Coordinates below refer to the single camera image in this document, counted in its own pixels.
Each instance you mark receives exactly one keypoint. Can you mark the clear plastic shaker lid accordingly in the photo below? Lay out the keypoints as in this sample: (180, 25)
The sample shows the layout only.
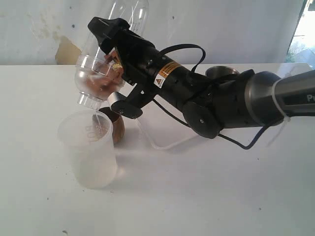
(85, 66)

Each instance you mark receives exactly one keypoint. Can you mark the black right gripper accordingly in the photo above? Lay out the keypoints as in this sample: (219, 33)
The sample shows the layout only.
(142, 63)

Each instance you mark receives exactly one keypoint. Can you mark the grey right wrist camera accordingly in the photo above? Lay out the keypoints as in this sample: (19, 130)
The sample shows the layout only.
(118, 104)

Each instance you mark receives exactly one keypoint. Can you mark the frosted plastic container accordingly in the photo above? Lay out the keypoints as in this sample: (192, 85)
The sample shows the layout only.
(88, 144)

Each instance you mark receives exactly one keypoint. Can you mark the stainless steel cup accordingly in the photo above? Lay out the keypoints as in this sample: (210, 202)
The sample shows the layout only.
(220, 71)

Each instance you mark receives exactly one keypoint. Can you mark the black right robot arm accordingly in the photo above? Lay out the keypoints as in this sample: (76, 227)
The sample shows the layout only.
(208, 105)

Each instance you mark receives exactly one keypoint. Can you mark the white zip tie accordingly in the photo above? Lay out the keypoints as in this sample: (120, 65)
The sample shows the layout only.
(293, 96)

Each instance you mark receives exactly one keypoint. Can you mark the clear plastic shaker cup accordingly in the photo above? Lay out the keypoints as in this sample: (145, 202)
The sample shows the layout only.
(113, 21)

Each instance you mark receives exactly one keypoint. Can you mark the brown wooden cup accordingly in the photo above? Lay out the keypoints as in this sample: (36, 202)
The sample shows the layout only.
(118, 124)

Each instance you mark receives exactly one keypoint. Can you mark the white rectangular tray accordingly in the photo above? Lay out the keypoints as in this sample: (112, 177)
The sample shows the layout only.
(162, 131)

